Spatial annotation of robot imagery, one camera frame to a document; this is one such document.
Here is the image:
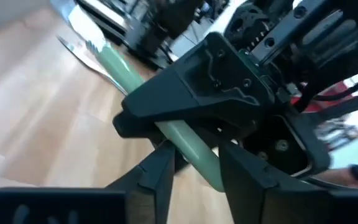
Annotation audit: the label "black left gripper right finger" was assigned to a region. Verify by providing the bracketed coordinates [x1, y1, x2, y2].
[218, 141, 358, 224]

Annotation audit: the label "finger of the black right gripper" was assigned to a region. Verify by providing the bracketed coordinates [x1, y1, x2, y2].
[112, 111, 331, 179]
[121, 30, 275, 124]

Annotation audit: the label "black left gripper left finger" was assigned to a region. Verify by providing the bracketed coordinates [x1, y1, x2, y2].
[0, 140, 177, 224]

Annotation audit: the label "green-handled table knife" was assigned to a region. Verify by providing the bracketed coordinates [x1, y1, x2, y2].
[56, 35, 129, 96]
[48, 0, 226, 193]

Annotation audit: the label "person's forearm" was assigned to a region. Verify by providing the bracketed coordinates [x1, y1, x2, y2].
[317, 164, 358, 190]

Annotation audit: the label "black wristwatch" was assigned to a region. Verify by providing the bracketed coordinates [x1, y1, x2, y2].
[347, 164, 358, 182]

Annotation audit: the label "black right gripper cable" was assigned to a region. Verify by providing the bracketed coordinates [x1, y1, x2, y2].
[290, 70, 358, 113]

